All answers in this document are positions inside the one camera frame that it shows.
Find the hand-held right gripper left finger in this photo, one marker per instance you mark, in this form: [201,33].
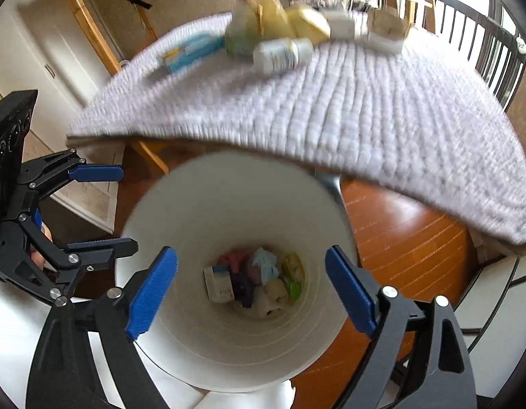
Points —
[154,289]

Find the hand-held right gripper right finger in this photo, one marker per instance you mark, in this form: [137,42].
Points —
[350,289]

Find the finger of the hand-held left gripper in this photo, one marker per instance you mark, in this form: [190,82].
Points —
[96,249]
[96,173]

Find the green capped clear bottle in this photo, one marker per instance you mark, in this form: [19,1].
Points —
[293,272]

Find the purple plastic object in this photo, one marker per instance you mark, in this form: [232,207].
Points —
[242,287]

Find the blue face mask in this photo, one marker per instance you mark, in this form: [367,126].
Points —
[265,264]

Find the white trash bin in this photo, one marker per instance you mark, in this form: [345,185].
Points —
[203,204]

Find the white cabinet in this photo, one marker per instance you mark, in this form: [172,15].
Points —
[62,51]

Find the white plastic bag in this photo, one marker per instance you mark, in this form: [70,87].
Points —
[11,328]

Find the blue white medicine box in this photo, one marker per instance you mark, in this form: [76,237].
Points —
[190,53]

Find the lavender quilted blanket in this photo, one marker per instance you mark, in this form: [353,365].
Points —
[352,115]

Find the green plastic packet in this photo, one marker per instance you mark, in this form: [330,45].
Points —
[239,44]

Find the white pill bottle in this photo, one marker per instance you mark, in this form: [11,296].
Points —
[280,55]

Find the white tape roll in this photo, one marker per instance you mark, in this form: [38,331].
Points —
[386,44]

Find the yellow paper bag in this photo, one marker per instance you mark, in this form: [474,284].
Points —
[305,23]

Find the white orange medicine box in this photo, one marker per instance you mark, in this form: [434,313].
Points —
[341,25]

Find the wooden ladder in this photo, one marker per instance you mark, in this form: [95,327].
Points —
[428,4]

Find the small white object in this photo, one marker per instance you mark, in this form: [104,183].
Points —
[522,46]

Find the dark window railing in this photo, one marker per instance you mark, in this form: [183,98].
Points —
[480,18]

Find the wooden bunk bed frame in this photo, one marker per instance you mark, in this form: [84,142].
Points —
[88,21]

